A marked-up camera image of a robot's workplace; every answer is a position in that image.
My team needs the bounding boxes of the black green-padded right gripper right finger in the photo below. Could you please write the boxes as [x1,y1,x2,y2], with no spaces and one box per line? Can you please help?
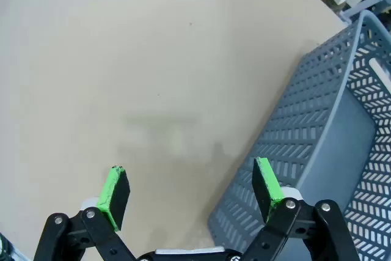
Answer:
[243,156,360,261]

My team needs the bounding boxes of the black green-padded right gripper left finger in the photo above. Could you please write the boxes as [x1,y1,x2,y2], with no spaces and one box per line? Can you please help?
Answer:
[32,165,138,261]

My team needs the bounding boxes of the grey plastic lattice basket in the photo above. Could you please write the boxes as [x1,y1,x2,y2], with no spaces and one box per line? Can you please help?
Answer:
[207,9,391,261]

